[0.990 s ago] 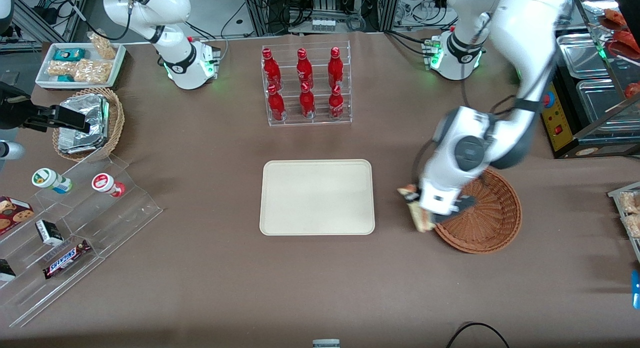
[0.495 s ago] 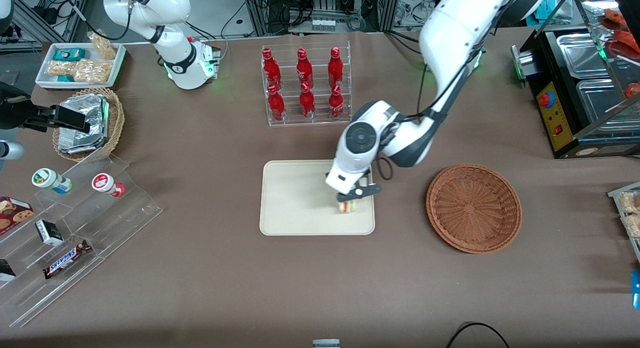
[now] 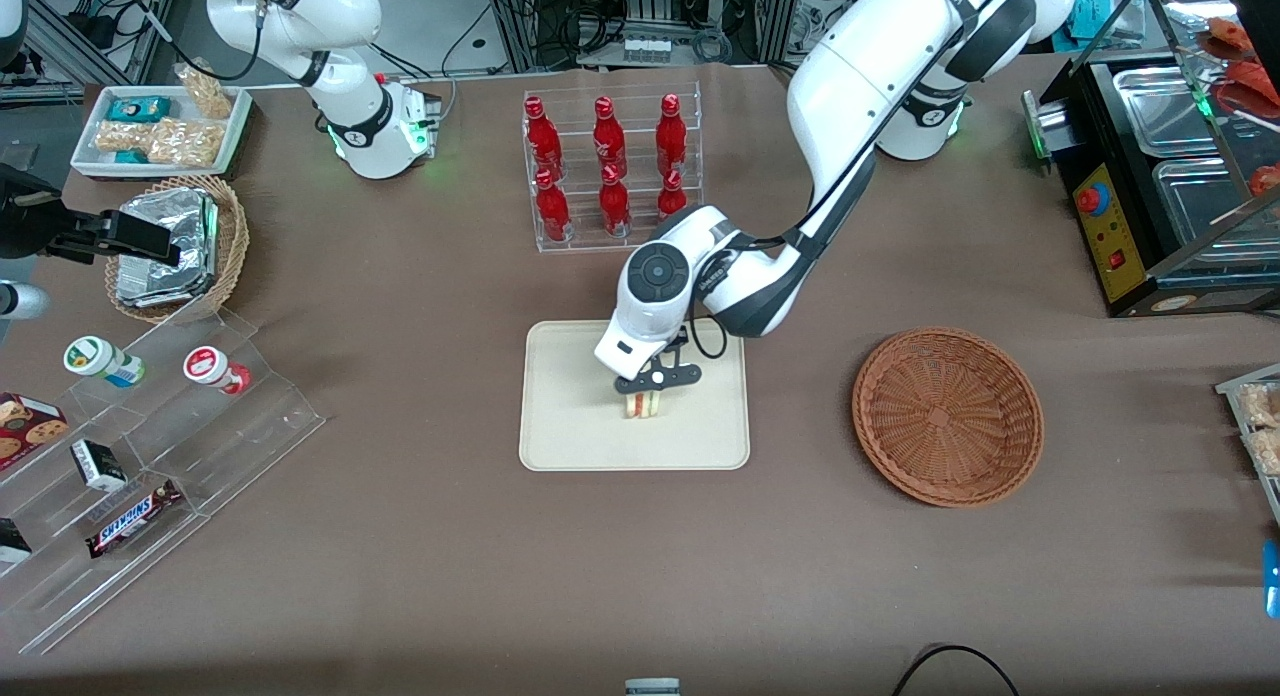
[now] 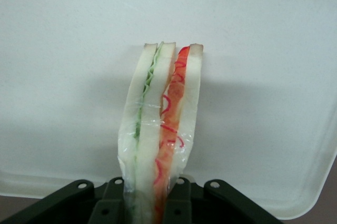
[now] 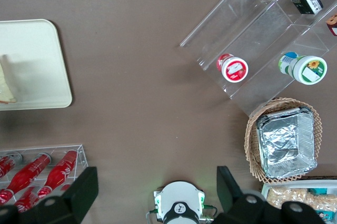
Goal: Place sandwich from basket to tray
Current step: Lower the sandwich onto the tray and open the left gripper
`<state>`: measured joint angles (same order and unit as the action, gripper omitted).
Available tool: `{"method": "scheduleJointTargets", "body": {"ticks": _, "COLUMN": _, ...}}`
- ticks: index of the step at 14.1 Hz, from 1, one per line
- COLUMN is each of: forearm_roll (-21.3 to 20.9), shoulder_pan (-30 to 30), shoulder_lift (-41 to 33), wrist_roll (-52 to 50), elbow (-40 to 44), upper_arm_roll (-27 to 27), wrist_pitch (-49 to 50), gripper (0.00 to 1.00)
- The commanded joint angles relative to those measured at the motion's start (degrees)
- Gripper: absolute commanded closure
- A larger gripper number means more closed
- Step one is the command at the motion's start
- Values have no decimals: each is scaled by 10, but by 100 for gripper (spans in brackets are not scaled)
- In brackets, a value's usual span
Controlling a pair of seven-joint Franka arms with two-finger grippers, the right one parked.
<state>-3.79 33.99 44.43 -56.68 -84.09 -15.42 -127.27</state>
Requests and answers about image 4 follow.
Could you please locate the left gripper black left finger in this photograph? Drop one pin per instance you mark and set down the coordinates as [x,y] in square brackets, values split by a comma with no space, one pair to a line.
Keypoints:
[79,203]

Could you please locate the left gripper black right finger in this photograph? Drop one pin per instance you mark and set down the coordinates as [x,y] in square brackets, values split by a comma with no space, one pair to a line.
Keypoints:
[210,205]

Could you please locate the cream plastic tray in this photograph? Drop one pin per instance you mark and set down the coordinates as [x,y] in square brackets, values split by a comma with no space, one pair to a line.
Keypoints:
[79,50]

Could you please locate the plastic sandwich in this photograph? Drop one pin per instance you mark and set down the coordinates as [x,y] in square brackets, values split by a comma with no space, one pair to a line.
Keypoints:
[150,129]

